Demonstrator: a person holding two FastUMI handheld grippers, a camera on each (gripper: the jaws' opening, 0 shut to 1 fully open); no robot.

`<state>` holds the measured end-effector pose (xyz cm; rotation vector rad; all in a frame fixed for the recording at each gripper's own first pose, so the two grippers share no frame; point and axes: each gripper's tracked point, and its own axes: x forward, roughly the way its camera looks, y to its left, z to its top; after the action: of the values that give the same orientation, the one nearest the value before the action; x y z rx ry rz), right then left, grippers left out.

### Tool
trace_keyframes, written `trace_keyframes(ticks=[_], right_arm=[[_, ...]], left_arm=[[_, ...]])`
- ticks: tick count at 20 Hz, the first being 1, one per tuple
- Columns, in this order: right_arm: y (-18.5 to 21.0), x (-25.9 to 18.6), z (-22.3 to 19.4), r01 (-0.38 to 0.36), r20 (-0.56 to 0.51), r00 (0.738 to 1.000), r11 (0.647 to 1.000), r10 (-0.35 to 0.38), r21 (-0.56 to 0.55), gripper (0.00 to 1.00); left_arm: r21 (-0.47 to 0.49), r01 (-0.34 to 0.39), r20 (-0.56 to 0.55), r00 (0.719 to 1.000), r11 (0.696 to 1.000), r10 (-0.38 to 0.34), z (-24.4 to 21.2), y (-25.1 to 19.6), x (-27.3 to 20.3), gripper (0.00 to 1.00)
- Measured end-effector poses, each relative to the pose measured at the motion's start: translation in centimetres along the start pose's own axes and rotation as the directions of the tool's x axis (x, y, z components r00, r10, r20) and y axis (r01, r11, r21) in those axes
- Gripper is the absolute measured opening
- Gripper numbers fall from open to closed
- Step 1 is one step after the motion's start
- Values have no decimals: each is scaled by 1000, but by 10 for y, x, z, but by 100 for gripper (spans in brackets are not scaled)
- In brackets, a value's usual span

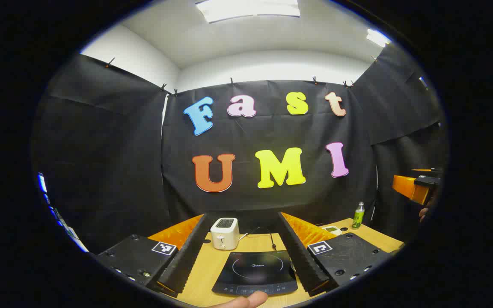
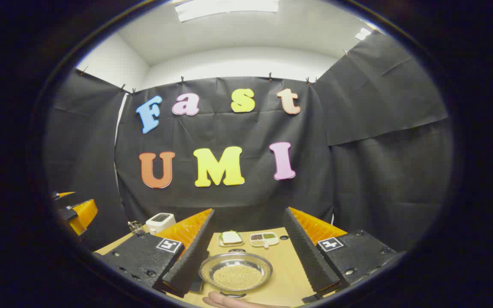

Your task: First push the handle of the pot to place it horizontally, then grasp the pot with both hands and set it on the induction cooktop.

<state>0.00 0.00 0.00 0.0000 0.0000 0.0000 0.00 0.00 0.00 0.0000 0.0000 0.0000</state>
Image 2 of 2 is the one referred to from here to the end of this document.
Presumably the black backdrop cloth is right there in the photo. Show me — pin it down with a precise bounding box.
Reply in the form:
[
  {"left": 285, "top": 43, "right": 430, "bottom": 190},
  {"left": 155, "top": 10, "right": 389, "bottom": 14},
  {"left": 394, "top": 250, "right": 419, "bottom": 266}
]
[{"left": 43, "top": 31, "right": 454, "bottom": 253}]

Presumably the white divided tray of beans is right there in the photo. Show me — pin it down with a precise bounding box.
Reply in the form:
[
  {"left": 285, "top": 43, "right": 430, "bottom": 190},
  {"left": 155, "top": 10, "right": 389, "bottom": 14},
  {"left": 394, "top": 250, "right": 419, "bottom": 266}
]
[{"left": 249, "top": 231, "right": 280, "bottom": 249}]

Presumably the white toaster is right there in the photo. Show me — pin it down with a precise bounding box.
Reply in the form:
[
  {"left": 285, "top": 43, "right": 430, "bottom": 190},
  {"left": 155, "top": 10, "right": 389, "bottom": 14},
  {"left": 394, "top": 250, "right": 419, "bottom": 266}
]
[{"left": 145, "top": 213, "right": 177, "bottom": 235}]

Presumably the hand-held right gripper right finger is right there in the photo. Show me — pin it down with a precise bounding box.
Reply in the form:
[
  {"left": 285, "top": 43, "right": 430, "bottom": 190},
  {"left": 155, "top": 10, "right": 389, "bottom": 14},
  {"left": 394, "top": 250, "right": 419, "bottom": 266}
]
[{"left": 284, "top": 207, "right": 398, "bottom": 303}]

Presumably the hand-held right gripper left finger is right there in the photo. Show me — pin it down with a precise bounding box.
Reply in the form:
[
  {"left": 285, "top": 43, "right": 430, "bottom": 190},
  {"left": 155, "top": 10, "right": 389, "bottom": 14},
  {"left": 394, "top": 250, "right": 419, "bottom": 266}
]
[{"left": 94, "top": 209, "right": 215, "bottom": 298}]

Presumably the steel pot with black handle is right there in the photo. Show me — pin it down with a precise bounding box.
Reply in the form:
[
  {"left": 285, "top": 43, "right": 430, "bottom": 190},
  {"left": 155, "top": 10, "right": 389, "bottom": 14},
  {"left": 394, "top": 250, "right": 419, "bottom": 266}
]
[{"left": 198, "top": 248, "right": 273, "bottom": 299}]

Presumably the sandwich on white plate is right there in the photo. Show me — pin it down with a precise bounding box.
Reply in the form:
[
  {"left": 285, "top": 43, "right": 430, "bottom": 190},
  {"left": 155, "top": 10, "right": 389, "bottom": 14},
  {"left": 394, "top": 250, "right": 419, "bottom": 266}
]
[{"left": 218, "top": 230, "right": 244, "bottom": 248}]

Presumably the large ceiling light panel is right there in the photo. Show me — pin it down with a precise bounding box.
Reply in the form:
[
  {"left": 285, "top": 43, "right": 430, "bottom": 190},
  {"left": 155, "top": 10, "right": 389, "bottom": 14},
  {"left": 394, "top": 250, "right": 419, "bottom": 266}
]
[{"left": 175, "top": 0, "right": 280, "bottom": 23}]

